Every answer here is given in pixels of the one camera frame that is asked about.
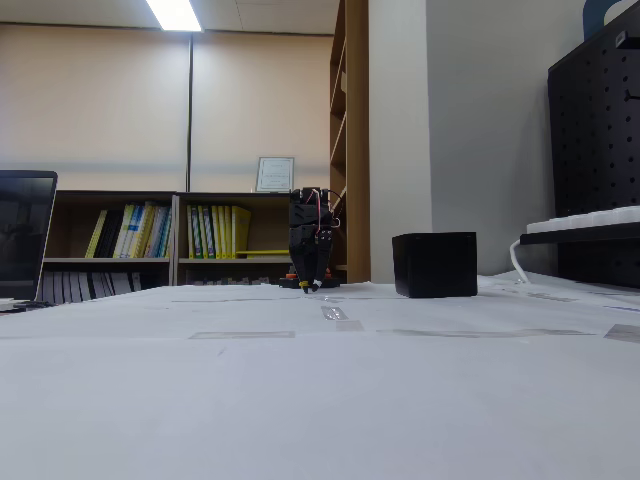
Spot black open box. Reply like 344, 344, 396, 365
391, 231, 479, 299

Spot wide yellow binder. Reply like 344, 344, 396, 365
230, 205, 253, 260

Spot framed certificate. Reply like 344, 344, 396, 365
255, 156, 296, 194

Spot yellow green binder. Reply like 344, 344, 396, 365
195, 204, 211, 260
186, 204, 197, 260

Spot low wooden bookshelf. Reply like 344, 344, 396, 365
172, 191, 301, 287
42, 189, 177, 304

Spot white paper table cover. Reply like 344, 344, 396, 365
0, 272, 640, 480

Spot beige roller blind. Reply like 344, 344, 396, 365
192, 32, 335, 177
0, 23, 190, 177

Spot blue white books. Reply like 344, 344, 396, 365
130, 201, 174, 260

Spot yellow white book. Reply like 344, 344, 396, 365
112, 203, 137, 260

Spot black binders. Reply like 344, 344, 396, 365
94, 209, 126, 260

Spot tall wooden bookshelf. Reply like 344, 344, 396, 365
328, 0, 371, 284

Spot yellow slim book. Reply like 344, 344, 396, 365
84, 208, 109, 260

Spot grey binder row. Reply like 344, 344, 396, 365
42, 271, 144, 304

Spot ceiling light panel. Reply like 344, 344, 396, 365
145, 0, 204, 34

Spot dark laptop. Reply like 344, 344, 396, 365
0, 169, 60, 314

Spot black pegboard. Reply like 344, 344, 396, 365
547, 4, 640, 290

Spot dark blue round object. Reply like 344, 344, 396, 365
582, 0, 640, 40

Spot red white servo cable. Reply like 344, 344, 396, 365
304, 188, 342, 235

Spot white power cable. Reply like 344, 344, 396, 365
508, 237, 532, 285

